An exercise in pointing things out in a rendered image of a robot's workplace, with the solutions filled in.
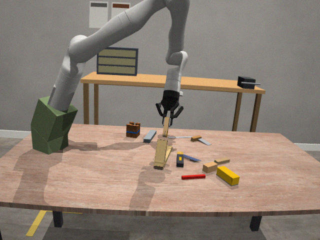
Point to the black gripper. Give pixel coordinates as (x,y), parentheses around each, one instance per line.
(170,102)

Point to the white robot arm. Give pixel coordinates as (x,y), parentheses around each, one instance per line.
(82,48)

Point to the red rectangular bar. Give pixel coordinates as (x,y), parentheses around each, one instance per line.
(189,177)

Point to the yellow rectangular block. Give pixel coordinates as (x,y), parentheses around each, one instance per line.
(228,176)

